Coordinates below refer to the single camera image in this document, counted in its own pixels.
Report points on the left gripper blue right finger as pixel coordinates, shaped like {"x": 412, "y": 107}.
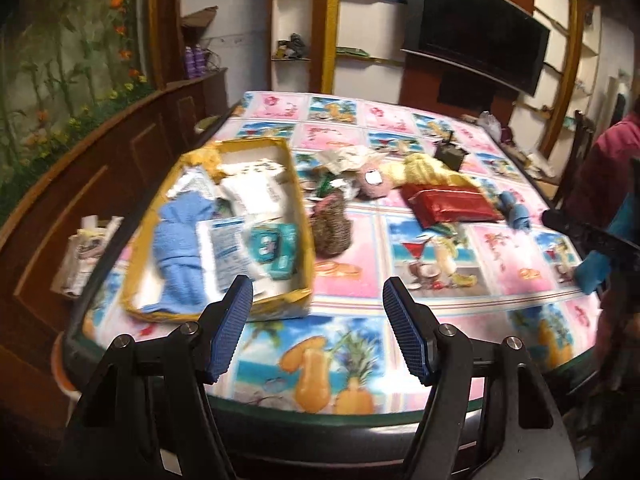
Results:
{"x": 413, "y": 327}

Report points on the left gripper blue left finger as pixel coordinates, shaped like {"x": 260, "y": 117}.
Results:
{"x": 225, "y": 321}

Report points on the teal tissue pack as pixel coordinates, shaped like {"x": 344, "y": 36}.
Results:
{"x": 274, "y": 247}

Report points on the dark blue knitted towel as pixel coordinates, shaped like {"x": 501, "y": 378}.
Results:
{"x": 177, "y": 254}

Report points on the red shiny pouch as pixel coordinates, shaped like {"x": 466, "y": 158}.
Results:
{"x": 434, "y": 204}

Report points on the pink round plush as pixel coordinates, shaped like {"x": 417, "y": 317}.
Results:
{"x": 373, "y": 182}

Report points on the yellow fluffy towel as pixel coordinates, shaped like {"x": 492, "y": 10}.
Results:
{"x": 421, "y": 169}

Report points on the light blue cloth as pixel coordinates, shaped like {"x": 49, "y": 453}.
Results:
{"x": 514, "y": 212}

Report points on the white plastic wipes pack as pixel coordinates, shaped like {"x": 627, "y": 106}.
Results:
{"x": 255, "y": 198}

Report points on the green white sachet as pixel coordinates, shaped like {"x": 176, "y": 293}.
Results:
{"x": 331, "y": 183}

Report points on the person in maroon jacket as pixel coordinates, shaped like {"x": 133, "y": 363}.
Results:
{"x": 604, "y": 196}

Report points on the yellow cardboard box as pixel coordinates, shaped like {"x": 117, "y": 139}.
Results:
{"x": 228, "y": 208}

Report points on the white clear packet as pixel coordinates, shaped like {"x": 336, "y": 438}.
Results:
{"x": 224, "y": 255}

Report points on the colourful printed tablecloth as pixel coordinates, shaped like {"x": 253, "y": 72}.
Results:
{"x": 486, "y": 278}

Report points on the white dotted tissue pack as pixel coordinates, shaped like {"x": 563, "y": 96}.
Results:
{"x": 264, "y": 167}

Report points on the stack of papers on cabinet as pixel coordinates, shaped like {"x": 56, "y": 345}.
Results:
{"x": 83, "y": 251}

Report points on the dark wooden cabinet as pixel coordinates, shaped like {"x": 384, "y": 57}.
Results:
{"x": 105, "y": 174}

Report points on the white roll with green top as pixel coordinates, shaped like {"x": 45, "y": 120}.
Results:
{"x": 202, "y": 125}

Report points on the purple bottles on cabinet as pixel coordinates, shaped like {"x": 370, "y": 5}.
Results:
{"x": 195, "y": 61}

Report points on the black flat television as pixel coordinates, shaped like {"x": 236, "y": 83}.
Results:
{"x": 493, "y": 38}

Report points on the white and gold shelf unit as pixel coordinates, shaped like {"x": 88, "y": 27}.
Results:
{"x": 356, "y": 50}

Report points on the flower mural panel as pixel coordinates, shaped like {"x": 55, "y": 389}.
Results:
{"x": 66, "y": 67}

